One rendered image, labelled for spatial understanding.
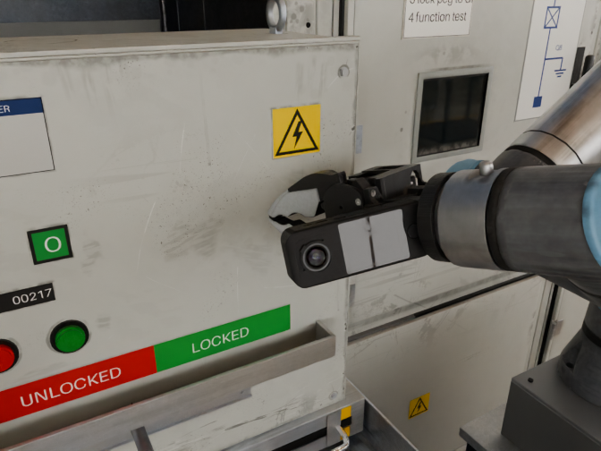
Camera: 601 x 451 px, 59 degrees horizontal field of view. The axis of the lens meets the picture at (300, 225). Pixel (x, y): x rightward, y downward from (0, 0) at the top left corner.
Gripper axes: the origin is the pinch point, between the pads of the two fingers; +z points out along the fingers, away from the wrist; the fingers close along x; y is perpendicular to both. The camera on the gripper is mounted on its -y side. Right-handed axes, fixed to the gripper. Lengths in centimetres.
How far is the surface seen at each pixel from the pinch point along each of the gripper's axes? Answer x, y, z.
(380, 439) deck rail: -35.4, 12.9, 2.7
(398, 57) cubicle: 14.9, 41.6, 11.6
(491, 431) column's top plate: -49, 38, 1
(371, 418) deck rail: -32.9, 13.5, 4.2
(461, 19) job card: 19, 54, 7
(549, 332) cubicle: -61, 99, 17
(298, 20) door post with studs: 22.5, 25.1, 16.3
